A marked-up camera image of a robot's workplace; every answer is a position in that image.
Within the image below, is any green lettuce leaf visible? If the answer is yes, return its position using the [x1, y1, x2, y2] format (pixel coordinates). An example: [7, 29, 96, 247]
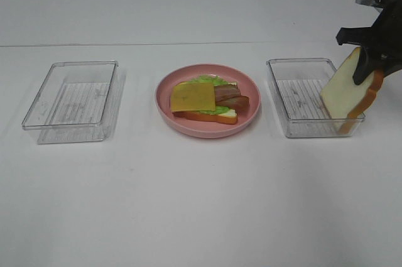
[188, 75, 230, 115]

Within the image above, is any clear right plastic tray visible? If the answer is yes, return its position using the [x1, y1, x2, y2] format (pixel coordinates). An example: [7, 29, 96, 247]
[266, 58, 366, 138]

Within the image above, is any toast bread slice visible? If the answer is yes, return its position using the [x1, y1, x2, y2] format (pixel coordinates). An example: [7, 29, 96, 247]
[320, 47, 384, 135]
[172, 82, 237, 124]

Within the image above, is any pink bacon strip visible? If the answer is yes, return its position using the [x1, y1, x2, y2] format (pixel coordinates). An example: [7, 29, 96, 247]
[214, 84, 241, 102]

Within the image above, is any brown bacon strip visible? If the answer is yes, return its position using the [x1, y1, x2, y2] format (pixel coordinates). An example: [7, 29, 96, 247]
[215, 95, 249, 112]

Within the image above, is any clear plastic tray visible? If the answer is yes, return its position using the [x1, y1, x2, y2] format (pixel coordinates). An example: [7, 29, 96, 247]
[266, 58, 366, 138]
[21, 61, 122, 144]

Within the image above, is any pink round plate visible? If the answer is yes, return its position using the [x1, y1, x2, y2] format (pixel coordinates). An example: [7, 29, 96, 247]
[155, 63, 261, 138]

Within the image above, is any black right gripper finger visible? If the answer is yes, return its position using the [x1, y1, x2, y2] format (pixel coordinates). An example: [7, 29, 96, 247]
[352, 46, 382, 85]

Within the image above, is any yellow cheese slice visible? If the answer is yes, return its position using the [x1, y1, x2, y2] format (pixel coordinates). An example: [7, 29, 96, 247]
[170, 82, 215, 112]

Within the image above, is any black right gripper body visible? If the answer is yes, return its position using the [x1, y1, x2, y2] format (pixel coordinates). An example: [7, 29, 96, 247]
[336, 0, 401, 75]

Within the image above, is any clear left plastic tray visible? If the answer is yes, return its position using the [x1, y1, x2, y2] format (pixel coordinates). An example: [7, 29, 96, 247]
[21, 61, 122, 144]

